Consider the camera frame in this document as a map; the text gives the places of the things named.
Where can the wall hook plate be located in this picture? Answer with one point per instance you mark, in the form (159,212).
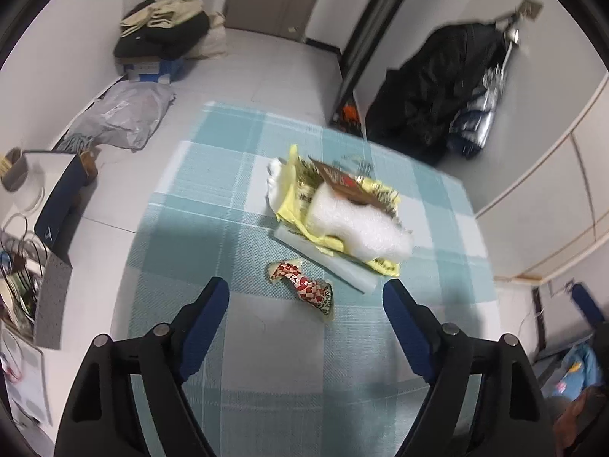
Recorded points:
(529,9)

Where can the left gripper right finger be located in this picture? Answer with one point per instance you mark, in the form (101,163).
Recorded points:
(483,397)

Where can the yellow snack wrapper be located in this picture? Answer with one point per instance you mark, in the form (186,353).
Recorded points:
(303,181)

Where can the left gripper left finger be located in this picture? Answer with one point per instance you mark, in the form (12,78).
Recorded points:
(100,417)

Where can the black backpack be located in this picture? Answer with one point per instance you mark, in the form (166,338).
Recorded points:
(415,106)

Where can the white plastic strip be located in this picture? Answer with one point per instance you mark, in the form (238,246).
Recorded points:
(359,277)

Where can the pile of clothes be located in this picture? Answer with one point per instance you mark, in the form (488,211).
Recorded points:
(171,30)

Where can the blue white shoebox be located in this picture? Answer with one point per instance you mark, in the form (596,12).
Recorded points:
(152,69)

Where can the white cabinet doors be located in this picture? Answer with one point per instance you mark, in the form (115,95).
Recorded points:
(556,214)

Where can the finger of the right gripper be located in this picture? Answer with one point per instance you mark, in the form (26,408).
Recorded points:
(587,305)

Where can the white foam sheet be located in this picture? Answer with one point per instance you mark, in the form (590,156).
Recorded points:
(366,232)

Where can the red checkered candy wrapper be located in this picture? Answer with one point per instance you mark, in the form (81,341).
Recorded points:
(314,292)

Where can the navy blue box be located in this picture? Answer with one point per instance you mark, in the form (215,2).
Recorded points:
(63,176)

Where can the tangled cables clutter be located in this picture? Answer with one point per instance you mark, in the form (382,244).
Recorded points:
(23,260)

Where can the silver folded umbrella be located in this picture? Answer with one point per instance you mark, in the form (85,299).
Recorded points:
(469,131)

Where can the brown snack wrapper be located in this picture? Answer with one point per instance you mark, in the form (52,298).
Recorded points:
(348,187)

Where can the white tissue bag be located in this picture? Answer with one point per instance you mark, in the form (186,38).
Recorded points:
(276,183)

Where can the grey plastic mailer bag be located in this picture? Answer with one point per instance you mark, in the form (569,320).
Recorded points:
(126,117)

